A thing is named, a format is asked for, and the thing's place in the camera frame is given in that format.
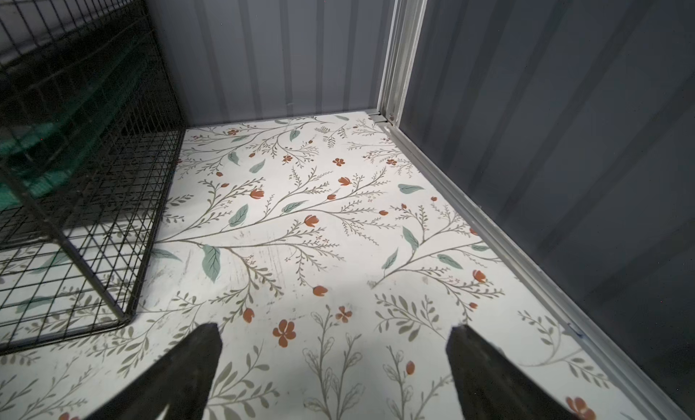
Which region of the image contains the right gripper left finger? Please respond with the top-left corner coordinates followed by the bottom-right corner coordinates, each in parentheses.
top-left (89, 323), bottom-right (223, 419)

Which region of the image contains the green item in organizer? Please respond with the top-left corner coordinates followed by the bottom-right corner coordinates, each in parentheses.
top-left (1, 52), bottom-right (148, 199)

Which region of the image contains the black wire desk organizer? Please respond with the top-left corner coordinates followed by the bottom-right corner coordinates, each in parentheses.
top-left (1, 0), bottom-right (185, 355)

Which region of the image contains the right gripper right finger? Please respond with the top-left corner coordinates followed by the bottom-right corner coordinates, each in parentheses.
top-left (446, 325), bottom-right (576, 420)

